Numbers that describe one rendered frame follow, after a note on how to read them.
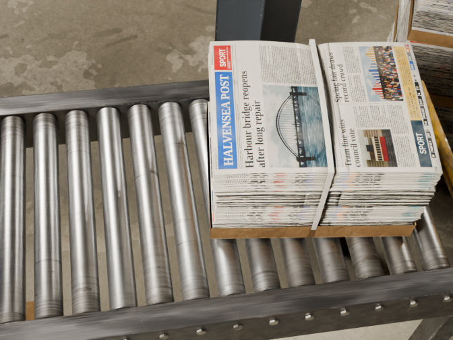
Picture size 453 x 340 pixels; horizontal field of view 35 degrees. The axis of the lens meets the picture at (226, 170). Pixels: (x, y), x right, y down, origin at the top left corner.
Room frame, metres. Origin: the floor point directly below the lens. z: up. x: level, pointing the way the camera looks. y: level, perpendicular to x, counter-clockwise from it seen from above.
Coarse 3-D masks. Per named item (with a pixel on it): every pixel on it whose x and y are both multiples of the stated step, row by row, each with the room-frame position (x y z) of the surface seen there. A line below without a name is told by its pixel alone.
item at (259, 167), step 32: (224, 64) 0.84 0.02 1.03; (256, 64) 0.85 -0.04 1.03; (288, 64) 0.86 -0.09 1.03; (224, 96) 0.77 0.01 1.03; (256, 96) 0.78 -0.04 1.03; (288, 96) 0.79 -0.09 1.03; (224, 128) 0.71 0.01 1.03; (256, 128) 0.71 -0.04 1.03; (288, 128) 0.72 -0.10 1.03; (224, 160) 0.64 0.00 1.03; (256, 160) 0.65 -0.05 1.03; (288, 160) 0.65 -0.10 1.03; (224, 192) 0.62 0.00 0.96; (256, 192) 0.63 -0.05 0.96; (288, 192) 0.64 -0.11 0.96; (224, 224) 0.62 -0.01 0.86; (256, 224) 0.63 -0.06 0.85; (288, 224) 0.64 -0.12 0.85
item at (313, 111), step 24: (312, 72) 0.85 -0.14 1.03; (312, 96) 0.79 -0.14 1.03; (336, 96) 0.80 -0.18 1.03; (312, 120) 0.74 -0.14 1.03; (336, 120) 0.74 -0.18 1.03; (312, 144) 0.69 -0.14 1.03; (336, 144) 0.69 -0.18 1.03; (312, 168) 0.64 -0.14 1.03; (336, 168) 0.65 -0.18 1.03; (312, 192) 0.64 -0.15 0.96; (336, 192) 0.64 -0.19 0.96; (312, 216) 0.65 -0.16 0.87
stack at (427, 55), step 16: (400, 0) 1.69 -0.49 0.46; (416, 0) 1.44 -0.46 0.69; (432, 0) 1.37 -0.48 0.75; (448, 0) 1.36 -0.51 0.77; (400, 16) 1.60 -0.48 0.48; (416, 16) 1.38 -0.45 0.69; (432, 16) 1.37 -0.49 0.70; (448, 16) 1.36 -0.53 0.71; (400, 32) 1.52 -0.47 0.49; (432, 32) 1.37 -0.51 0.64; (448, 32) 1.36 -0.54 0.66; (416, 48) 1.37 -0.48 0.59; (432, 48) 1.36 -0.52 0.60; (448, 48) 1.37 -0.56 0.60; (432, 64) 1.36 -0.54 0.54; (448, 64) 1.36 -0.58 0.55; (432, 80) 1.36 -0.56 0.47; (448, 80) 1.35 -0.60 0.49; (448, 96) 1.35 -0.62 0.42; (448, 112) 1.35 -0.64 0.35; (448, 128) 1.35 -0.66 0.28
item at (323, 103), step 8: (312, 40) 0.92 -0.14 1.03; (312, 48) 0.90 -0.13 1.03; (320, 72) 0.84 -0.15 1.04; (320, 80) 0.82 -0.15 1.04; (320, 88) 0.80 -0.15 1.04; (320, 96) 0.78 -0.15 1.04; (320, 104) 0.77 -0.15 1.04; (328, 128) 0.72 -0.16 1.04; (328, 136) 0.70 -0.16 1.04; (328, 144) 0.69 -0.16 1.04; (328, 152) 0.67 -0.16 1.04; (328, 160) 0.66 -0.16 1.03; (328, 168) 0.64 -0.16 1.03
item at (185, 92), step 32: (32, 96) 0.92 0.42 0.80; (64, 96) 0.93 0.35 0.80; (96, 96) 0.93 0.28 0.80; (128, 96) 0.94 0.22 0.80; (160, 96) 0.95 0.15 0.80; (192, 96) 0.96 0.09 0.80; (0, 128) 0.86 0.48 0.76; (32, 128) 0.88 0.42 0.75; (64, 128) 0.89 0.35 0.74; (96, 128) 0.91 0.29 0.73; (128, 128) 0.92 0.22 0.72
